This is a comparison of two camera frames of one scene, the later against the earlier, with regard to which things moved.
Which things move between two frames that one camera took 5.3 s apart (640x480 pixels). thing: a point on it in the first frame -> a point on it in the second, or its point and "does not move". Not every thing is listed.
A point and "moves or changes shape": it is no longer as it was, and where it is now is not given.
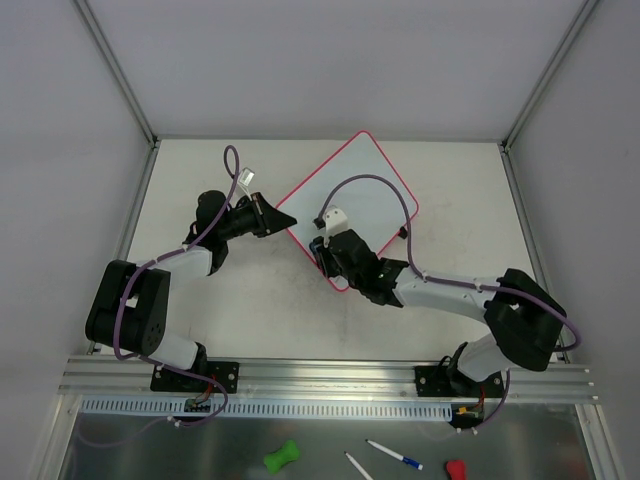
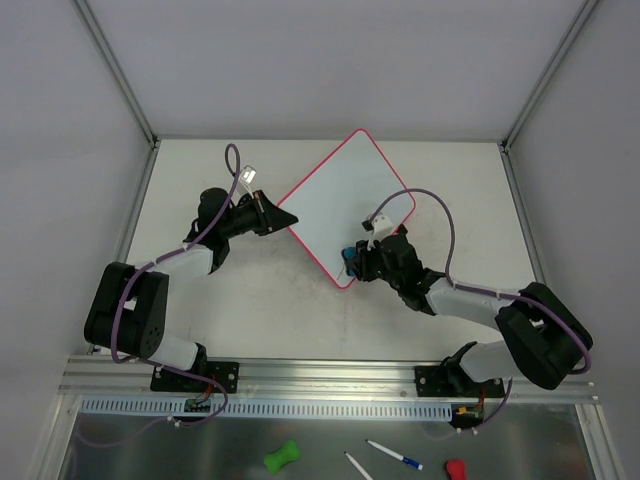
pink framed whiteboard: [360, 181] does not move
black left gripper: [261, 216] does not move
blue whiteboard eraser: [314, 247] moves or changes shape
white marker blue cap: [404, 459] does not move
